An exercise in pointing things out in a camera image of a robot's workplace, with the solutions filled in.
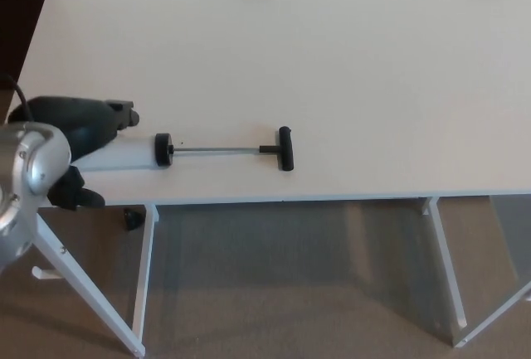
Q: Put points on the white metal desk leg frame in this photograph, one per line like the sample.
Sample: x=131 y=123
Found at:
x=83 y=284
x=446 y=259

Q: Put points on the dark brown wooden panel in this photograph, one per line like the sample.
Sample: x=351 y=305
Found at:
x=20 y=23

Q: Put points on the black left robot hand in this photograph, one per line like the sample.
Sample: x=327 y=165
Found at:
x=83 y=118

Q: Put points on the small black floor object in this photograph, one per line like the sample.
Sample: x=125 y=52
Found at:
x=133 y=219

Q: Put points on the white hook on desk leg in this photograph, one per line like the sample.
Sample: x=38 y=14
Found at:
x=43 y=274

